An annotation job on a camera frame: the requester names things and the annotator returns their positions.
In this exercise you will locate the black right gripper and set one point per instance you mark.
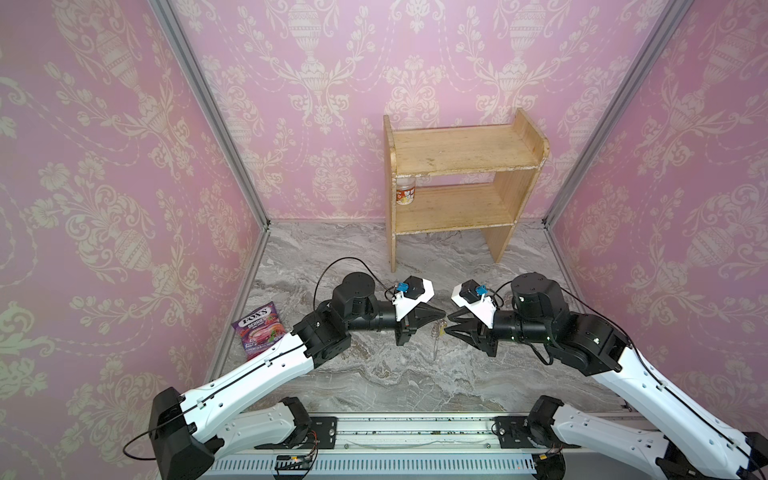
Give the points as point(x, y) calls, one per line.
point(488, 334)

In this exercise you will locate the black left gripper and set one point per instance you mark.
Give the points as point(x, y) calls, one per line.
point(409, 323)

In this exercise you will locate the silver metal keyring bottle opener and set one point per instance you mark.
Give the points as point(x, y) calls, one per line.
point(435, 340)

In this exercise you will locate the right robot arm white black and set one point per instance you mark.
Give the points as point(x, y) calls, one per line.
point(686, 441)

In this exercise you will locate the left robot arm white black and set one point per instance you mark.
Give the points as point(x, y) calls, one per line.
point(189, 431)

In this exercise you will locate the small jar red label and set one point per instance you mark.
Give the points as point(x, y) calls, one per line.
point(405, 190)

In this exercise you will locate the purple Fox's candy bag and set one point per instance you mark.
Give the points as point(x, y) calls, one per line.
point(259, 330)

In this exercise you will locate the wooden two-tier shelf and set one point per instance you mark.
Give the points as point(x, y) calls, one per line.
point(514, 154)

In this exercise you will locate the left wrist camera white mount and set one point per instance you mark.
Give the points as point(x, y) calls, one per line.
point(409, 294)

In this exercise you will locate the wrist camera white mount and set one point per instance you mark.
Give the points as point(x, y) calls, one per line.
point(409, 294)
point(477, 298)

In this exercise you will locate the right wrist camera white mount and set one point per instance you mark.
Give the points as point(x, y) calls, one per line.
point(477, 298)

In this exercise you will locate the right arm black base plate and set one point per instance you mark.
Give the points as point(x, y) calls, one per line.
point(517, 432)

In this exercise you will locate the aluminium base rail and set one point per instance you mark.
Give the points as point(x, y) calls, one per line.
point(420, 444)

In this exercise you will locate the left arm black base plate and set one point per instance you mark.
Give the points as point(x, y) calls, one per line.
point(322, 433)

